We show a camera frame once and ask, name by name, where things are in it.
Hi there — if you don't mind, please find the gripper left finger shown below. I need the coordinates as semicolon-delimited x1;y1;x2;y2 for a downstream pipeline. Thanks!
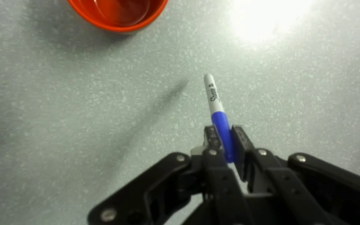
87;125;249;225

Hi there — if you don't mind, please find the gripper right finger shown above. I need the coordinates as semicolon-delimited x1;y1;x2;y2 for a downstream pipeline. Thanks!
231;125;360;225

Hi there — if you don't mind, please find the blue and white marker pen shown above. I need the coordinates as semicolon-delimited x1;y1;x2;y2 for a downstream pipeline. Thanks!
203;73;234;163

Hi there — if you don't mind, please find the orange bowl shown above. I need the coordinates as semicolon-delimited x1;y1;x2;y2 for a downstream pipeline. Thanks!
67;0;169;32

